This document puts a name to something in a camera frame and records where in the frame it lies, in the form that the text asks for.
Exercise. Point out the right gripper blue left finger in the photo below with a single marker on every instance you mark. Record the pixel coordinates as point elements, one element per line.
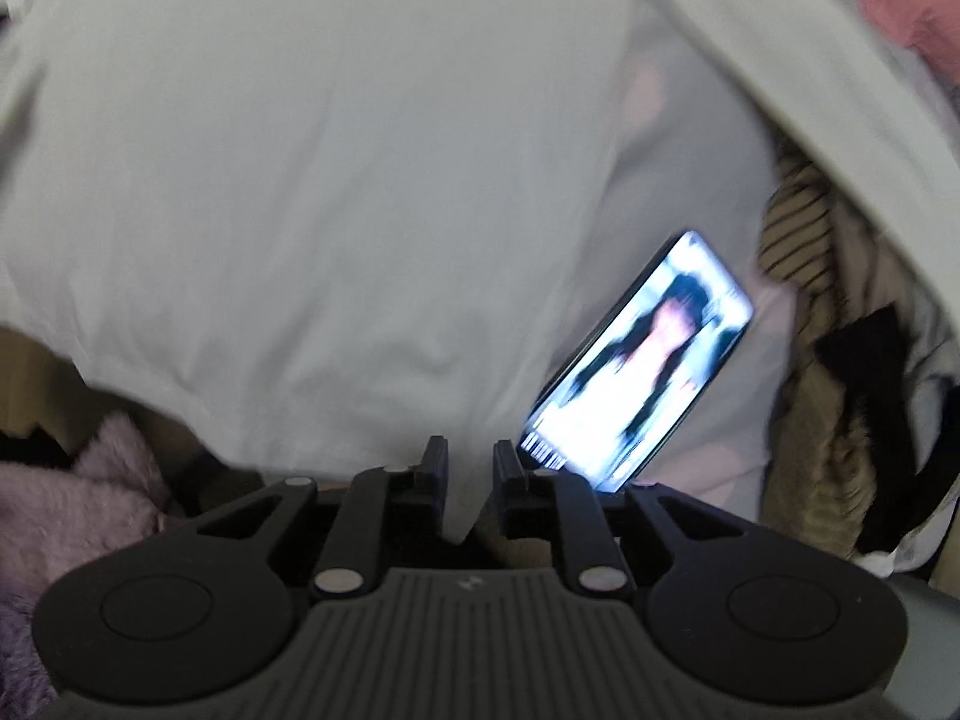
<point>391,517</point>

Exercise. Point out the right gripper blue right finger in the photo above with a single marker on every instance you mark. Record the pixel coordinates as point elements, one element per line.
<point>563,510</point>

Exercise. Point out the white t-shirt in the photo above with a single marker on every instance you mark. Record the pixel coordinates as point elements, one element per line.
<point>317,231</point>

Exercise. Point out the smartphone with lit screen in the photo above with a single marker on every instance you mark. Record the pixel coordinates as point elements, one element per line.
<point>612,406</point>

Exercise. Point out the brown striped garment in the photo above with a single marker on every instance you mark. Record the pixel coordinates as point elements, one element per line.
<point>840,436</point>

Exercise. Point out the pink fluffy rug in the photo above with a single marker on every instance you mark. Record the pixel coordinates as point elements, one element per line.
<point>60,511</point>

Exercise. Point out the grey and black garment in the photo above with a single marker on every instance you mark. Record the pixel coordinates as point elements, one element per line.
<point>898,367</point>

